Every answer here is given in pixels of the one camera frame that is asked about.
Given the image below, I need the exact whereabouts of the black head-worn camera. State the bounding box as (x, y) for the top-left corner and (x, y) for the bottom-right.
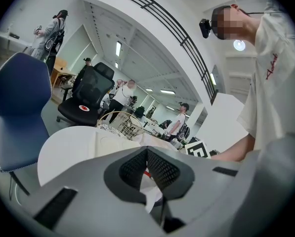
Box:
(199, 18), (212, 39)

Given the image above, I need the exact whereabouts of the wooden desk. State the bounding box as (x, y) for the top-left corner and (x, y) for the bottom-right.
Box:
(50, 56), (78, 89)

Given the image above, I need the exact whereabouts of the white side table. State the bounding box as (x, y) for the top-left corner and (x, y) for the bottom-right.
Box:
(0, 30), (34, 54)

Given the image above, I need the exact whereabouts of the person's head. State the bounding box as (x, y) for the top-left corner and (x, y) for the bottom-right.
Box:
(211, 4), (261, 46)

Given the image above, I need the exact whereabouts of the round ceiling lamp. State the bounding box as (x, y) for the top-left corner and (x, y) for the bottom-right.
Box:
(233, 39), (246, 51)

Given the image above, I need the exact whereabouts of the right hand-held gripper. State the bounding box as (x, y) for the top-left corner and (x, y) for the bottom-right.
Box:
(183, 137), (221, 159)

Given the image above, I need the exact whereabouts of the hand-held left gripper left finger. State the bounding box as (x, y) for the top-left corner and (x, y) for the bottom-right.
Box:
(103, 148), (148, 205)

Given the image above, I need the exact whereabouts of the black railing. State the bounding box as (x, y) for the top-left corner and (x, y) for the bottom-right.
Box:
(99, 0), (218, 106)

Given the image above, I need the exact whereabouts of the black mesh office chair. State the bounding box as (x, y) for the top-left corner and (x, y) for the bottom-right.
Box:
(56, 62), (115, 127)

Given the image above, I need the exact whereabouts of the person's right forearm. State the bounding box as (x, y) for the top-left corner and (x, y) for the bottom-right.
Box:
(211, 133), (257, 162)

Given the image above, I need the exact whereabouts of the person's white shirt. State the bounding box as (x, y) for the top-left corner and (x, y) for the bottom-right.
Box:
(236, 0), (295, 155)

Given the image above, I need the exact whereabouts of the blue chair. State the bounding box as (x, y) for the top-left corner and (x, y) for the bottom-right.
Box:
(0, 52), (53, 172)

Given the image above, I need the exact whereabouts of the spotted cloth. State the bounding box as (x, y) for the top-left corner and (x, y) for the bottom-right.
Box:
(98, 123), (125, 138)

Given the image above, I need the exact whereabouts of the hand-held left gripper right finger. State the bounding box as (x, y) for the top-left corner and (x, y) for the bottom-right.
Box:
(146, 148), (195, 200)

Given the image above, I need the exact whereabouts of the cream wire basket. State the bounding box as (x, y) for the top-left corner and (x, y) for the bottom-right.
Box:
(96, 111), (144, 141)

